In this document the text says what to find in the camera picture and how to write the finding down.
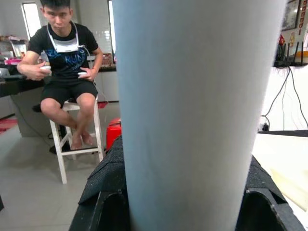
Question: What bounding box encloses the black wifi router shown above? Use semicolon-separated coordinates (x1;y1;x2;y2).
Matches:
273;41;308;68

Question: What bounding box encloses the pink packet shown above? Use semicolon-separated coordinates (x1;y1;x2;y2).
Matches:
3;56;24;66

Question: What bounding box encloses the red floor rug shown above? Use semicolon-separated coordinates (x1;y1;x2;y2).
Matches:
0;117;19;135

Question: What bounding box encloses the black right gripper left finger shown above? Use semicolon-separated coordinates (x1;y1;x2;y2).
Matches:
68;134;132;231

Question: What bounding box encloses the white vr headset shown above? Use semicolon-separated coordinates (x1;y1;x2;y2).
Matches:
46;21;85;54

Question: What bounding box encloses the black table cloth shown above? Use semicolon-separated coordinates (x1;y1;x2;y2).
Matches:
257;129;308;138

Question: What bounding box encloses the red plastic stool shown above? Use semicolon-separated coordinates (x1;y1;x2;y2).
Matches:
105;117;124;151

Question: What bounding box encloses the black looped wall cable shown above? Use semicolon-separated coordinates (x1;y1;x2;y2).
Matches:
261;66;293;132

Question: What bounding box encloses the black long wall cable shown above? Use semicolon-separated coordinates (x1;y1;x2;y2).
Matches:
287;66;308;130

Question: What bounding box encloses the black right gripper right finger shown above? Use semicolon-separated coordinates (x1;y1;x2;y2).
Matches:
234;154;307;231

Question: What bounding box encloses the red hanging wall decoration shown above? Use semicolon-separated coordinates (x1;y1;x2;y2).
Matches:
297;0;308;37

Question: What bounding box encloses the framed wall picture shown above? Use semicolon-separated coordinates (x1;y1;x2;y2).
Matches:
281;0;302;32

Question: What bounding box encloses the bright window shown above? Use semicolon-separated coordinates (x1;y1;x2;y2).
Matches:
21;1;42;41

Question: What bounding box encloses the dark kitchen counter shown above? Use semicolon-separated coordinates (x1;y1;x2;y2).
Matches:
0;63;53;138

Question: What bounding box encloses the white bar stool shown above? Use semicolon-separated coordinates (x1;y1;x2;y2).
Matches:
49;95;104;185

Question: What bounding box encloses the white plastic table leg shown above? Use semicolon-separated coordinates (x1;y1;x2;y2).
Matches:
111;0;289;231

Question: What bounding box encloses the man in black shirt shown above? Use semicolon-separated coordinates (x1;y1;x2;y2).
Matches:
16;0;104;151

